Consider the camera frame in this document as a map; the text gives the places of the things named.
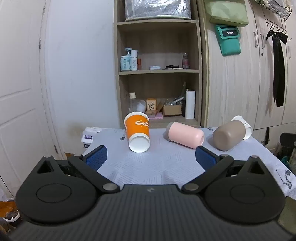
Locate white paper cup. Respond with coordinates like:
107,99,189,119
231,115,253,140

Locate black ribbon bow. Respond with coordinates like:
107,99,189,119
265,30,288,107

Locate silver storage bag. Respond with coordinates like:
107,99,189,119
125,0,192,21

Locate white bottle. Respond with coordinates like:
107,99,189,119
131,49,139,71

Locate wooden wardrobe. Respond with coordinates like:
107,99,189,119
196,0,296,131

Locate pack of toilet rolls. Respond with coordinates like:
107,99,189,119
81,126,102,149

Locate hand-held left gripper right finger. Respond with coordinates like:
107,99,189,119
181,146,265,193

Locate pink cup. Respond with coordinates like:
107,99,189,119
165,122,205,149

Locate bottles on shelf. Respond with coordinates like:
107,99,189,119
120,55,132,72

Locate brown cardboard box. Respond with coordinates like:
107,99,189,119
162,104,183,117

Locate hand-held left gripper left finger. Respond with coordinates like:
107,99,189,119
35,145,121,193

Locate wooden open shelf unit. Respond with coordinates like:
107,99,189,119
113,0,203,129

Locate orange paper cup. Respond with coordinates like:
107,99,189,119
124,111,151,153

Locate black wire rack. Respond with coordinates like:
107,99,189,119
254,0,292,21

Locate white paper roll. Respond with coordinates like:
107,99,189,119
185,90,196,119

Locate teal pouch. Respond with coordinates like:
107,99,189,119
214,24,242,57

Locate clear bottle with cream cap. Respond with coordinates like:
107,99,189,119
128,92,137,114

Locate white patterned tablecloth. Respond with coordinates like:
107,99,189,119
81,126,296,200

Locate white door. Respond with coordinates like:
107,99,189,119
0,0,61,193

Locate taupe cup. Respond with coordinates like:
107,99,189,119
213,121,246,151

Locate light green pouch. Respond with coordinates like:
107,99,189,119
204,0,249,27

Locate small floral wooden box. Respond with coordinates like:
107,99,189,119
146,98,158,112

